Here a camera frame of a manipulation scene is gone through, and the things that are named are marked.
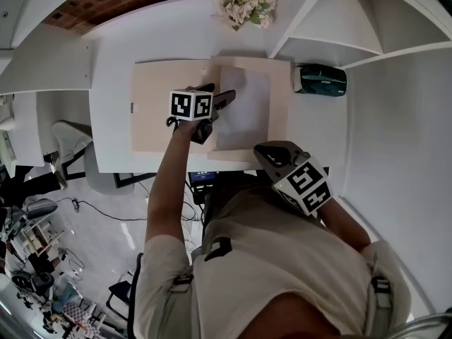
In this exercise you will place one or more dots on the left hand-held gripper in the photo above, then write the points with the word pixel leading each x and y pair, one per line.
pixel 183 104

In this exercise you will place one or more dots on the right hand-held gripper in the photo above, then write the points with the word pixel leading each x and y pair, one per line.
pixel 303 182

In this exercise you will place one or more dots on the white translucent sheet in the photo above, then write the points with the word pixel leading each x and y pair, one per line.
pixel 247 118

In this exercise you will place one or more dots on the person's left forearm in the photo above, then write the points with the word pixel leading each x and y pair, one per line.
pixel 166 189

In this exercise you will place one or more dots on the person's right forearm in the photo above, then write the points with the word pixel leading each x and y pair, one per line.
pixel 346 228

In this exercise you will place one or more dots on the white desk with drawers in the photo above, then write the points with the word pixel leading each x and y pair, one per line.
pixel 318 136

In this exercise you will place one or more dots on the black device with screen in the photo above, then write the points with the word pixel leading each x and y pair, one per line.
pixel 203 177

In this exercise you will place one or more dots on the green tissue packet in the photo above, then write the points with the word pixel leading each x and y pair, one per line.
pixel 321 80

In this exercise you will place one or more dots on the person's beige t-shirt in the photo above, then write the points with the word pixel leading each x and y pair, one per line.
pixel 282 260

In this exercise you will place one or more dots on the white desk hutch shelf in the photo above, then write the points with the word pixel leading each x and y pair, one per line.
pixel 335 30

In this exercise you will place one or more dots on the light grey chair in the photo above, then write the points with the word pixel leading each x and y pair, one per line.
pixel 70 136

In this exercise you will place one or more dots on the black folding chair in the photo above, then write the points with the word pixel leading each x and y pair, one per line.
pixel 118 290

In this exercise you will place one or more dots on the grey round appliance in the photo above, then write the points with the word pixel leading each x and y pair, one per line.
pixel 40 207

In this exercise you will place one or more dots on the red checkered cloth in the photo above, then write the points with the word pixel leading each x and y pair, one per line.
pixel 74 313

